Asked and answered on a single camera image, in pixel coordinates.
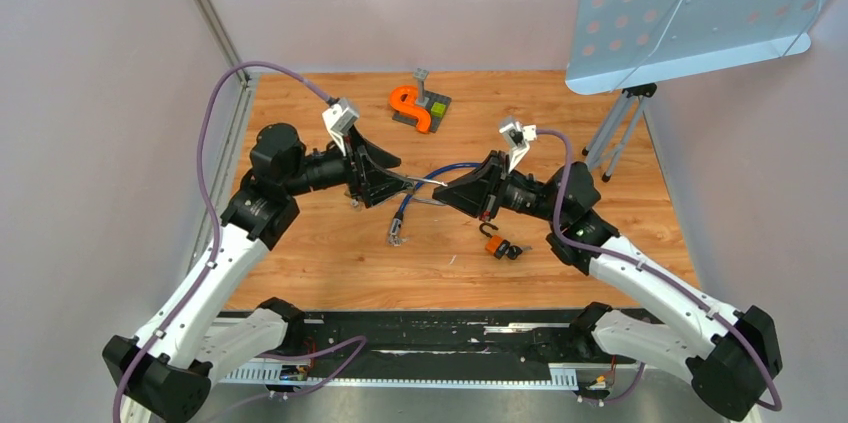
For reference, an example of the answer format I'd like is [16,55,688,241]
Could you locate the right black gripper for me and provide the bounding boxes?
[431,151,564,226]

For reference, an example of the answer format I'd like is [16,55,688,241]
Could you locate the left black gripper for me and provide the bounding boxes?
[284,125,414,208]

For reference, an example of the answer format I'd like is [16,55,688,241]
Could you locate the large brass padlock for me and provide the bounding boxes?
[398,166,449,213]

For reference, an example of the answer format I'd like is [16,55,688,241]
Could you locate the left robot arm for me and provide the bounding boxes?
[102,123,415,422]

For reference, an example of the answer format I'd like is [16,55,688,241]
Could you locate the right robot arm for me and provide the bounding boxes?
[433,151,783,422]

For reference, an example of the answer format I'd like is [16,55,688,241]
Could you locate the black key bunch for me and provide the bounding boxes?
[504,245,532,260]

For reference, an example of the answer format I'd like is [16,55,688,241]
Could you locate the orange small padlock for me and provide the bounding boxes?
[478,222,511,259]

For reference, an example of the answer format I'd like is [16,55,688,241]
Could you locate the orange S-shaped toy base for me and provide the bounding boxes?
[388,68,452,134]

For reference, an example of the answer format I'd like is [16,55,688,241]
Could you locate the perforated metal music stand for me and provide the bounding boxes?
[565,0,827,174]

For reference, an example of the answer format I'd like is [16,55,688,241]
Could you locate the blue cable lock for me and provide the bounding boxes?
[387,162,485,248]

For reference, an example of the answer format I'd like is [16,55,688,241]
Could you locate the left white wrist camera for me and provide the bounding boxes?
[322,98,360,157]

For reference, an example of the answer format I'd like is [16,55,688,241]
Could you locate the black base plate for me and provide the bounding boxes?
[218,309,704,383]

